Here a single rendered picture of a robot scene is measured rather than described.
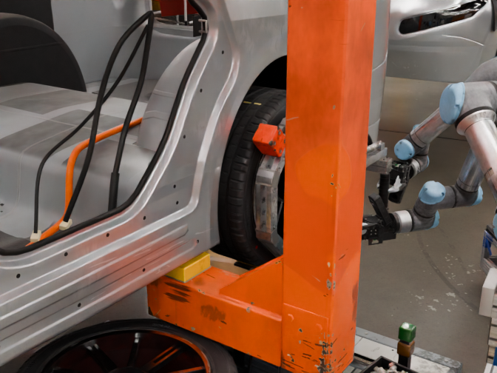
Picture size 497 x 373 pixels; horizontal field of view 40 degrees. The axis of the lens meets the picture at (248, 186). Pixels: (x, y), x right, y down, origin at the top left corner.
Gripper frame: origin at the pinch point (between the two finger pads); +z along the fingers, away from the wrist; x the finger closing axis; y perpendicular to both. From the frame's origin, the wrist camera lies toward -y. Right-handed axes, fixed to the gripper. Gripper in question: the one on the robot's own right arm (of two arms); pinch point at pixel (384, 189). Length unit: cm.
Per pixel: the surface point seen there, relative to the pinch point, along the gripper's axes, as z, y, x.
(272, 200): 43.1, 3.2, -21.1
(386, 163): 2.4, 11.0, 0.1
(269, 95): 22, 31, -39
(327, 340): 76, -14, 20
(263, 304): 74, -14, -2
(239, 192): 49, 5, -30
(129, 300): 9, -95, -117
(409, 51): -218, 7, -81
